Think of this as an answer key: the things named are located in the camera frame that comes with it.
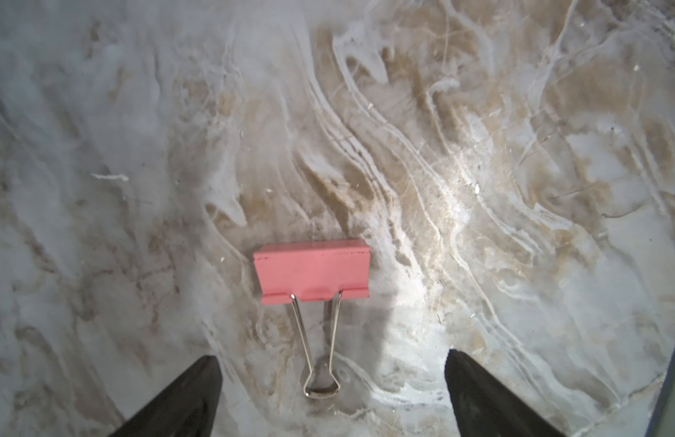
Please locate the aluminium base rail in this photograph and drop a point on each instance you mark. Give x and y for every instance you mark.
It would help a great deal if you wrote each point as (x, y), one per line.
(662, 423)

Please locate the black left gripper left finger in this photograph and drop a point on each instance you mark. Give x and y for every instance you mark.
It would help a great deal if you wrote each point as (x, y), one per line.
(186, 407)

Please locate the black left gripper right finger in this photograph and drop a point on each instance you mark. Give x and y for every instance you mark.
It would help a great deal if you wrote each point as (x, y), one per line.
(483, 406)

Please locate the pink binder clip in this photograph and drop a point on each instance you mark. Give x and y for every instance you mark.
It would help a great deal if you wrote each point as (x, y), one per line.
(314, 271)

